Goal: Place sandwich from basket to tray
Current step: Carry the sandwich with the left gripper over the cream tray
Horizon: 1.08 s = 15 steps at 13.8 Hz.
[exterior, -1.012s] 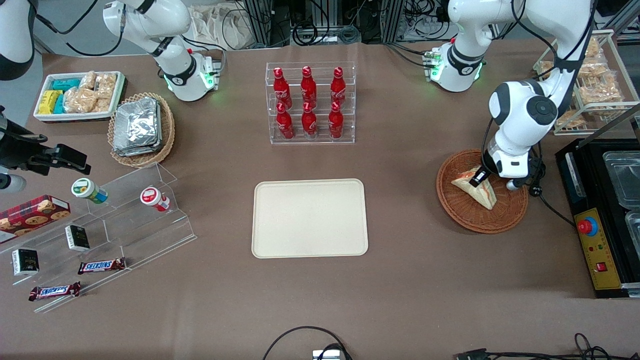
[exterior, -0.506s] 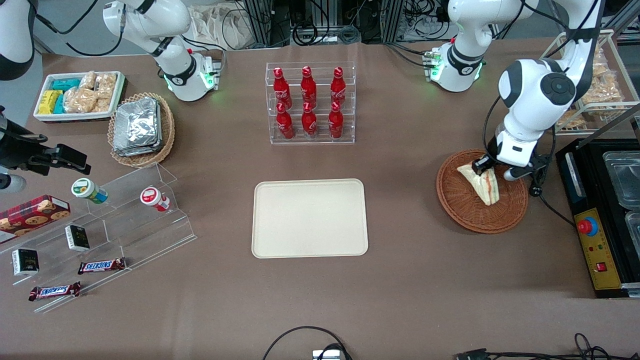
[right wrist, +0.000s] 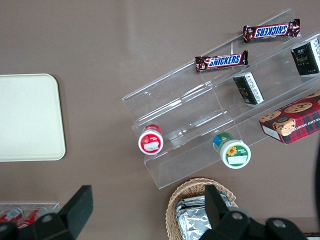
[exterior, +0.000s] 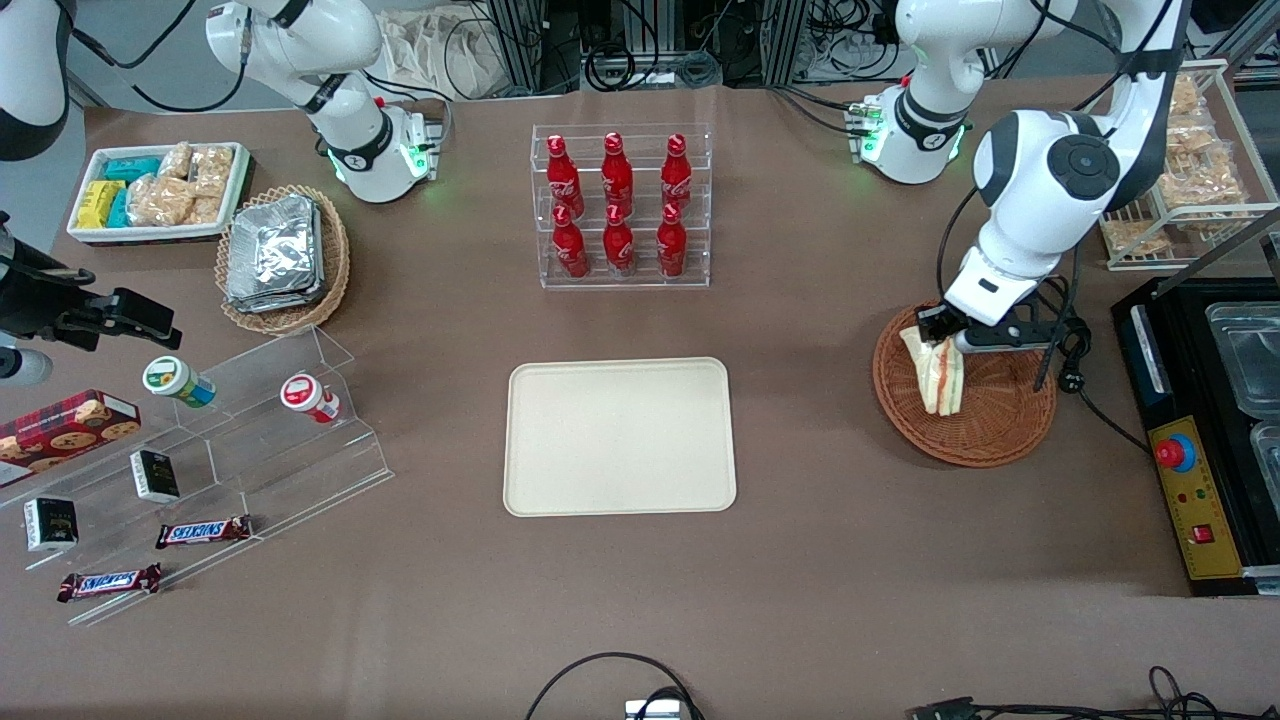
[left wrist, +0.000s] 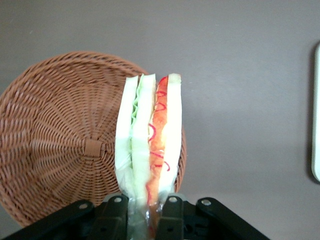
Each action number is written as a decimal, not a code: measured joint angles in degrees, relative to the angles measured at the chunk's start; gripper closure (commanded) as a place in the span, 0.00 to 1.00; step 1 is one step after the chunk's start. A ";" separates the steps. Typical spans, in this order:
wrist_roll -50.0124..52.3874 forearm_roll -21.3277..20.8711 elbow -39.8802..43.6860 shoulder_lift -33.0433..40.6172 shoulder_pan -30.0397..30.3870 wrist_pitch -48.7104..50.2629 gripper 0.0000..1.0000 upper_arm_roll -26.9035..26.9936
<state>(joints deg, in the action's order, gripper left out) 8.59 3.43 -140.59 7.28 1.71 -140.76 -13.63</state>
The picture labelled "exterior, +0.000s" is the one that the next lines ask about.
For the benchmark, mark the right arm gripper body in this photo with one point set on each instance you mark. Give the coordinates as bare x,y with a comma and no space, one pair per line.
30,295

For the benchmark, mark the triangular sandwich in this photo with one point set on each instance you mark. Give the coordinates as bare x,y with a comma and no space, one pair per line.
940,380

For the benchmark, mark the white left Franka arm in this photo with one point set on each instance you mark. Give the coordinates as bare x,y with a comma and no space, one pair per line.
1050,190

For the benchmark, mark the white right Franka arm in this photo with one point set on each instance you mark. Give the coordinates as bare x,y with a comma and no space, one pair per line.
350,130

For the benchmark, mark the white rectangular snack tray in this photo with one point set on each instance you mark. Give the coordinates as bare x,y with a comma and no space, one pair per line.
150,233

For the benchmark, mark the brown round wicker basket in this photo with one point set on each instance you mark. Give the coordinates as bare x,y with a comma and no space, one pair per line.
1000,420

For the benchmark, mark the light tan wicker basket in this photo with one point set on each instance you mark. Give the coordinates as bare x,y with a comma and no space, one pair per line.
335,270

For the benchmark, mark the beige rectangular serving tray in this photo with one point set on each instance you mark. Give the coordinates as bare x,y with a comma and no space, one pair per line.
620,437

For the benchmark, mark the green lidded yogurt cup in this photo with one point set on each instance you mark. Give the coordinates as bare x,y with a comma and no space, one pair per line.
172,378

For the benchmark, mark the red tartan cookie box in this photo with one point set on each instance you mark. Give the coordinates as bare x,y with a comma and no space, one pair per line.
65,435

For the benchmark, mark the yellow snack packet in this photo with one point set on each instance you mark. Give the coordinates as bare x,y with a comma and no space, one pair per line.
98,203

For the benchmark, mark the teal snack packet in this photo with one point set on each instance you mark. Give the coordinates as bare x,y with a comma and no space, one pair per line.
130,168
119,208

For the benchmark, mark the clear bagged rice cracker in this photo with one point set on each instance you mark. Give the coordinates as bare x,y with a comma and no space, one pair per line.
212,170
204,210
175,160
160,200

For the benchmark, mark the silver foil packet stack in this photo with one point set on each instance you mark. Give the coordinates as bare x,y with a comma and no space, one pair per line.
272,255

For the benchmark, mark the bagged fried bread pack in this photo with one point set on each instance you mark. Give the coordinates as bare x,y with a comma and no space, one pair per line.
1202,178
1192,135
1135,236
1186,95

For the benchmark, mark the small black tea box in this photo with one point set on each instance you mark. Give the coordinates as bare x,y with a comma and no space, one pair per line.
155,476
50,524

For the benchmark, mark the red lidded yogurt cup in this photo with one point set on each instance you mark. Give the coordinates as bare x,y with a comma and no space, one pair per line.
303,394

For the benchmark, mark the clear acrylic stepped shelf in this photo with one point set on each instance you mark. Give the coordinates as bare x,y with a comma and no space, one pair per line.
270,470

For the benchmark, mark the brown Snickers bar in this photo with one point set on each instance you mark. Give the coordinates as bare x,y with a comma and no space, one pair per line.
203,532
108,582

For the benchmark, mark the red emergency stop button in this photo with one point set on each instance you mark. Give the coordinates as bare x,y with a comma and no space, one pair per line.
1175,453

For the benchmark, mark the steel pan insert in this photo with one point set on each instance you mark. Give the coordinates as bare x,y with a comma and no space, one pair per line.
1268,460
1250,355

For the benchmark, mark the red cola bottle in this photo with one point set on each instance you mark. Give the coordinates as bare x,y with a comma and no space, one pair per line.
562,175
570,250
677,172
619,248
617,170
671,248

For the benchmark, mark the clear acrylic bottle rack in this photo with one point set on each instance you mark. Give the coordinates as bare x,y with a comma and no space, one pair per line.
640,282

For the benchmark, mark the black food warmer machine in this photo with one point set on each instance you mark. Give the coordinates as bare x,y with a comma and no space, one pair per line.
1200,540

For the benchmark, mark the white cloth bag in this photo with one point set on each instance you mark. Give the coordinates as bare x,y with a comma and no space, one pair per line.
430,55

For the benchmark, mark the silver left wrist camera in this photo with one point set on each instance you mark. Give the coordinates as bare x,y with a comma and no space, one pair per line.
985,338

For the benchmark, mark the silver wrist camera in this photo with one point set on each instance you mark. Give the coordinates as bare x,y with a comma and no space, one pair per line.
985,338
22,366

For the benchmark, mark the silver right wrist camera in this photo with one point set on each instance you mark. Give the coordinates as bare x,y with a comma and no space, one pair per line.
22,366

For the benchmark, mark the aluminium profile frame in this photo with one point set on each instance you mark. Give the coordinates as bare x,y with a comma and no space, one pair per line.
792,40
530,45

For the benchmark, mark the small grey camera device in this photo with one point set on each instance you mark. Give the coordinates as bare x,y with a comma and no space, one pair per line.
655,710

